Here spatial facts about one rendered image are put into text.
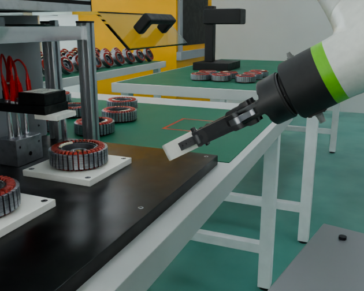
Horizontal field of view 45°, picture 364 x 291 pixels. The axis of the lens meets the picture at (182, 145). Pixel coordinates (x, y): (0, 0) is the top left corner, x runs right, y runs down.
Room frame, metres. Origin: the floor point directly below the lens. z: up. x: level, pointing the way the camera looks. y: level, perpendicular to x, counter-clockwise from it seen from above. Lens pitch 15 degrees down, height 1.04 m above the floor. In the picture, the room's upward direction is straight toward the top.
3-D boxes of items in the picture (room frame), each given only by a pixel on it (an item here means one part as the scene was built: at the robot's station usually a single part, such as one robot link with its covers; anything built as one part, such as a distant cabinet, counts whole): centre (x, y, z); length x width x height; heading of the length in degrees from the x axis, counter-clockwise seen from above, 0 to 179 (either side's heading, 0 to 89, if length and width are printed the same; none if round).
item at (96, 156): (0.82, 0.20, 0.80); 0.11 x 0.11 x 0.04
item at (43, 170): (0.82, 0.20, 0.78); 0.15 x 0.15 x 0.01; 67
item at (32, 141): (0.88, 0.33, 0.80); 0.08 x 0.05 x 0.06; 157
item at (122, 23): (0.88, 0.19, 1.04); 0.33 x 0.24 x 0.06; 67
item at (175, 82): (2.98, -0.49, 0.37); 1.85 x 1.10 x 0.75; 157
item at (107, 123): (1.21, 0.25, 0.77); 0.11 x 0.11 x 0.04
